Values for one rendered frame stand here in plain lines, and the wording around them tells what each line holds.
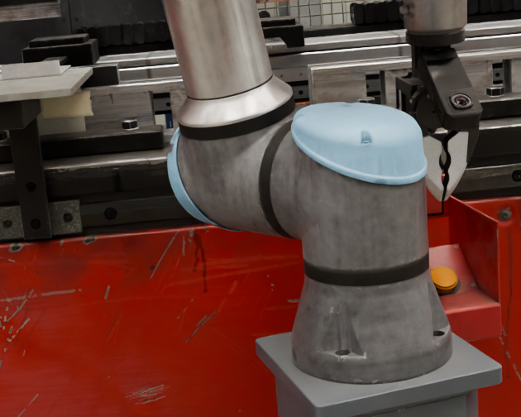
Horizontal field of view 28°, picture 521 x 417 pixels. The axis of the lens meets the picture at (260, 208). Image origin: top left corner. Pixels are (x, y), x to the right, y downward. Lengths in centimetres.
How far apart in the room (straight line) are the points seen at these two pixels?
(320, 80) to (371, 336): 77
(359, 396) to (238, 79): 31
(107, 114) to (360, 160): 80
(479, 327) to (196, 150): 49
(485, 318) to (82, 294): 60
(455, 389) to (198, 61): 38
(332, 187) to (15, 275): 78
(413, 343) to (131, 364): 75
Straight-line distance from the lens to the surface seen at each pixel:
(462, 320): 131
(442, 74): 125
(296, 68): 188
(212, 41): 96
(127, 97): 162
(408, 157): 91
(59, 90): 138
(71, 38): 184
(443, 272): 136
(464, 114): 120
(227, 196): 99
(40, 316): 159
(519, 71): 169
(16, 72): 157
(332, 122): 91
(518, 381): 169
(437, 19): 125
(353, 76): 163
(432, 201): 142
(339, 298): 92
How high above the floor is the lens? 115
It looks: 14 degrees down
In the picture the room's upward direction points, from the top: 5 degrees counter-clockwise
